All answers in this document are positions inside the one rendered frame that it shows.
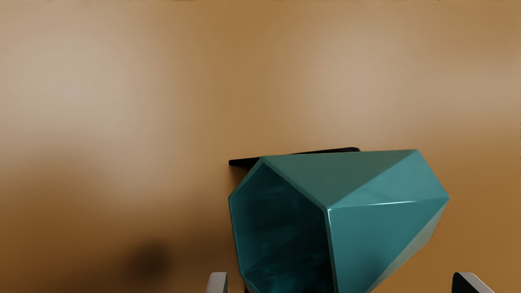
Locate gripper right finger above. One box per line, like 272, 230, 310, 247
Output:
452, 272, 495, 293

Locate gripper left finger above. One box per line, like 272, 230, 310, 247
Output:
205, 272, 229, 293

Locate teal faceted mug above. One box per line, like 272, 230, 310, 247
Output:
228, 149, 450, 293

